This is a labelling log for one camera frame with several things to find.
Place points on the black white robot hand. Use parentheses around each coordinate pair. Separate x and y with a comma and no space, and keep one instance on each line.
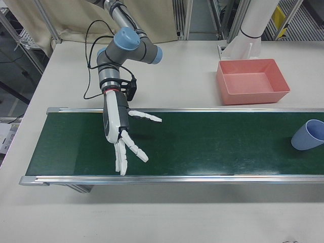
(111,121)

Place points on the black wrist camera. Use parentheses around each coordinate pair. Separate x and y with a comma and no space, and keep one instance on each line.
(132,88)

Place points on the green conveyor belt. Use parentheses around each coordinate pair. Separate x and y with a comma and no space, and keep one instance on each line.
(202,146)

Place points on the light blue plastic cup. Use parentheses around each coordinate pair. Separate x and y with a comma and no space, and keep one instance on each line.
(302,141)

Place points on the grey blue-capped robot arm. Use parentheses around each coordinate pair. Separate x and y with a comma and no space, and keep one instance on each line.
(126,40)

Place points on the pink plastic box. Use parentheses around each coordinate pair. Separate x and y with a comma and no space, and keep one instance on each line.
(248,97)

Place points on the white labelled box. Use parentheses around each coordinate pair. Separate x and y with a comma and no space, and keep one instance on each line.
(6,138)

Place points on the beige curtain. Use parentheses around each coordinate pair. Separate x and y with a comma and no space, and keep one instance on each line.
(76,17)

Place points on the yellow black sign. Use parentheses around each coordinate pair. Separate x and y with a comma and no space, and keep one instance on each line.
(278,17)

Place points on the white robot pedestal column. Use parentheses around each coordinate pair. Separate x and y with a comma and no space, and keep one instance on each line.
(255,20)

